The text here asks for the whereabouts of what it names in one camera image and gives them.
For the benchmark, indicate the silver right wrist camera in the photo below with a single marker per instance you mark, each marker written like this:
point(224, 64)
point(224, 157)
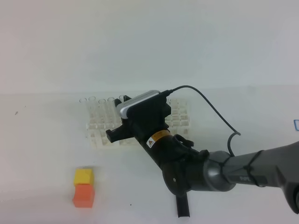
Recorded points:
point(123, 107)

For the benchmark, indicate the yellow cube block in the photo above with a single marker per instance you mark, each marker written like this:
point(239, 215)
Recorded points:
point(83, 176)

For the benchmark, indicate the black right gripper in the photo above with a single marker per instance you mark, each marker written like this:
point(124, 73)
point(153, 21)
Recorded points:
point(146, 122)

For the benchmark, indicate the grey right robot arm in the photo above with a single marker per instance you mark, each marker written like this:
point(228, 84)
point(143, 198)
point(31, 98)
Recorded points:
point(185, 169)

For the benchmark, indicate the orange cube block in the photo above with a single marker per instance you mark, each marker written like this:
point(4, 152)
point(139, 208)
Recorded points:
point(83, 196)

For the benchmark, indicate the clear glass test tube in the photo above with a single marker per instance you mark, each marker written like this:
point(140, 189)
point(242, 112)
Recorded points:
point(122, 98)

